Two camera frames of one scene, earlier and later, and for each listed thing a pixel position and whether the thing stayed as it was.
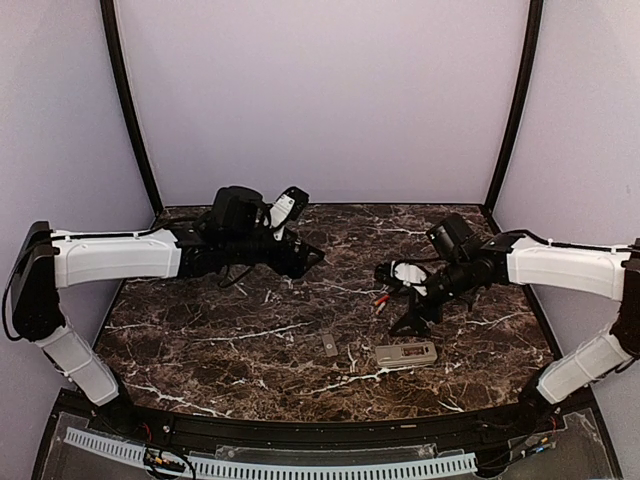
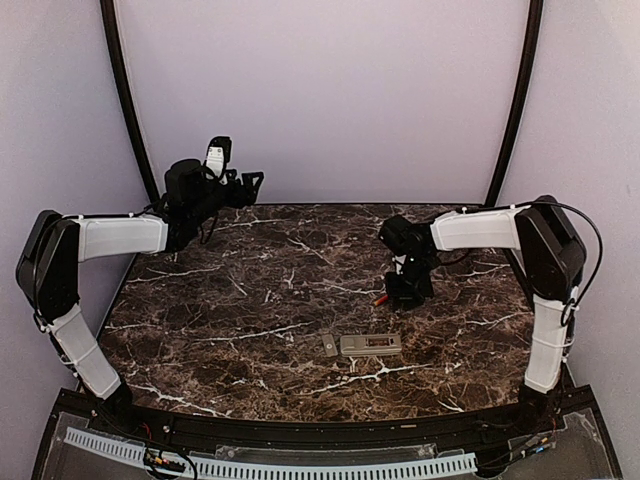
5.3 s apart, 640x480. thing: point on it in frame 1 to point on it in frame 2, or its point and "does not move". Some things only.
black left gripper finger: (314, 258) to (251, 189)
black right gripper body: (434, 310) to (414, 283)
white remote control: (406, 354) to (366, 344)
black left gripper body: (281, 262) to (236, 199)
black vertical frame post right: (532, 66) does not move
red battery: (382, 300) does not move
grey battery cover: (330, 344) does not move
